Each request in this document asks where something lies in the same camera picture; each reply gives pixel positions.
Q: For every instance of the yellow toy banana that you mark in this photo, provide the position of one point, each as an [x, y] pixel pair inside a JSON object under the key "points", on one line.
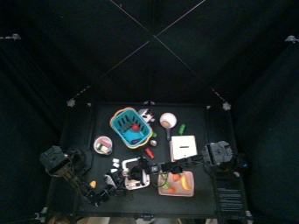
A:
{"points": [[184, 183]]}

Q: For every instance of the green cloth on plate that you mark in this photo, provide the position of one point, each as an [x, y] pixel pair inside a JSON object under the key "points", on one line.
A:
{"points": [[166, 185]]}

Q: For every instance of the small pink bowl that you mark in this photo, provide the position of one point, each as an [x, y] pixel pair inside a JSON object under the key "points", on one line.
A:
{"points": [[105, 139]]}

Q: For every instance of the small toy egg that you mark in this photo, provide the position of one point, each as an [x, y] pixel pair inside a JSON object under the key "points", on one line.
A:
{"points": [[166, 124]]}

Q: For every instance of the black and white toy cow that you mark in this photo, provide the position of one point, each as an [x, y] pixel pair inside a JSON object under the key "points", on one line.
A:
{"points": [[146, 115]]}

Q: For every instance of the small green toy vegetable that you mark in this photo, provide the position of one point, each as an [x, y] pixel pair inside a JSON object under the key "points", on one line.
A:
{"points": [[154, 134]]}

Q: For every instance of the grey frame corner bracket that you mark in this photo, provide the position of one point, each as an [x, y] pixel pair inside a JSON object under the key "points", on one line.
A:
{"points": [[71, 102], [147, 102], [226, 105], [291, 38], [15, 37]]}

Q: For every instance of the purple toy piece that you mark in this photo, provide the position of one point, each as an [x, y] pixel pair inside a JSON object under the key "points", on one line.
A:
{"points": [[136, 142]]}

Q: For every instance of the green toy lettuce leaf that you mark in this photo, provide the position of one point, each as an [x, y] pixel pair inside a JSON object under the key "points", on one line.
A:
{"points": [[164, 176]]}

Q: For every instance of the pink sushi piece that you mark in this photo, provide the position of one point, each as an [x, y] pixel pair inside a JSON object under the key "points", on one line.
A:
{"points": [[101, 142]]}

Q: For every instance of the blue toy piece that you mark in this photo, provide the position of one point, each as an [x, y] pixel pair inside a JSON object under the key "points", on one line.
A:
{"points": [[134, 135]]}

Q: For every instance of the yellow sushi piece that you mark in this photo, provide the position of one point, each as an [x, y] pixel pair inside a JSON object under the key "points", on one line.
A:
{"points": [[104, 149]]}

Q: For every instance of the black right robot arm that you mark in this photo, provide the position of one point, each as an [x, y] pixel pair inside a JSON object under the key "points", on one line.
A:
{"points": [[218, 153]]}

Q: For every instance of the white sushi rice piece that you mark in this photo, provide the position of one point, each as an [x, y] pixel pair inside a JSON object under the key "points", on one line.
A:
{"points": [[115, 160], [116, 165], [113, 170]]}

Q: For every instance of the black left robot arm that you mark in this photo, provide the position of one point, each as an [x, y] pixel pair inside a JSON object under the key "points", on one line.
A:
{"points": [[57, 160]]}

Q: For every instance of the wooden box with red side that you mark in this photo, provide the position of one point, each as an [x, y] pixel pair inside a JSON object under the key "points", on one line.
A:
{"points": [[179, 151]]}

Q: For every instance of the pink square plate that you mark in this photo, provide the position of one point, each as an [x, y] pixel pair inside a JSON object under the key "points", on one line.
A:
{"points": [[190, 192]]}

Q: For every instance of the orange toy tomato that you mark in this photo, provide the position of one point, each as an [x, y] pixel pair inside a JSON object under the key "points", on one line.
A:
{"points": [[176, 177]]}

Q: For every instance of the orange toy cheese wedge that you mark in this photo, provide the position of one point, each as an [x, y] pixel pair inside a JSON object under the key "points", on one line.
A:
{"points": [[92, 184]]}

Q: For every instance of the white text warning label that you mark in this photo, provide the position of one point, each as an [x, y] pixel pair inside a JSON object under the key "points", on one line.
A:
{"points": [[230, 198]]}

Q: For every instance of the small orange toy fruit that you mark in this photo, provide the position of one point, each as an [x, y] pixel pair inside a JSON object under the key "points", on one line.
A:
{"points": [[171, 190]]}

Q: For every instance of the black table edge camera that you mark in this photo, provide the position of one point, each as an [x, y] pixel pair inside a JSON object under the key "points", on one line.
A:
{"points": [[144, 216]]}

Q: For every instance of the small red toy ball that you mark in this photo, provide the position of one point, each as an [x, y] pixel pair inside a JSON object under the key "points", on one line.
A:
{"points": [[135, 127]]}

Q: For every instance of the small red toy food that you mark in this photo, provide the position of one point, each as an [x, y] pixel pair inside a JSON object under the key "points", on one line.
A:
{"points": [[150, 153]]}

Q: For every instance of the green toy pepper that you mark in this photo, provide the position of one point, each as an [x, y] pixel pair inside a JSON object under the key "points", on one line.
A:
{"points": [[182, 129]]}

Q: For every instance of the teal basket with orange rim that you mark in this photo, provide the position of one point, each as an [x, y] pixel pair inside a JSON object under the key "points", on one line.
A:
{"points": [[120, 118]]}

